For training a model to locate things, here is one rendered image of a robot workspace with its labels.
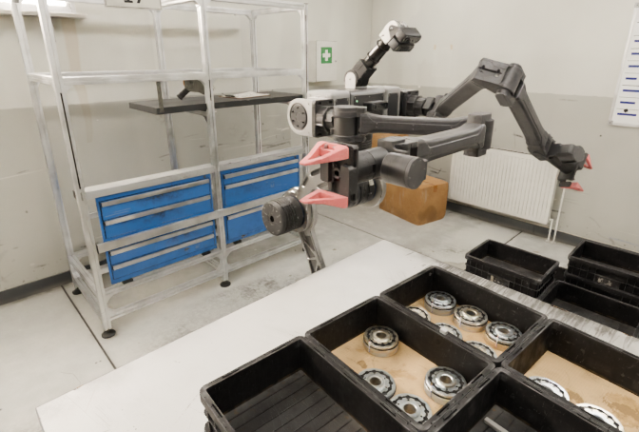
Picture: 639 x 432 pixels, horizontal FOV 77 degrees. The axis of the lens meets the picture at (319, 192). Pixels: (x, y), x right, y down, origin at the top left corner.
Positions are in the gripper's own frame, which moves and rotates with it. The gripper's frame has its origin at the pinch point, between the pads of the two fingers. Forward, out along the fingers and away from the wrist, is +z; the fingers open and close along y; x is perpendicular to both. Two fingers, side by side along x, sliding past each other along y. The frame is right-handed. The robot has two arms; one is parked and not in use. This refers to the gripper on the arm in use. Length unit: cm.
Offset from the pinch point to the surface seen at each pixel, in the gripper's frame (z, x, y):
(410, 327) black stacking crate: -46, 6, 55
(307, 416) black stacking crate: -8, 10, 62
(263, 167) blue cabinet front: -135, 193, 59
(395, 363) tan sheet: -37, 5, 62
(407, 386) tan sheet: -33, -2, 62
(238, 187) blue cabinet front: -113, 194, 70
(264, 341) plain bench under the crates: -27, 51, 75
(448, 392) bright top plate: -36, -12, 59
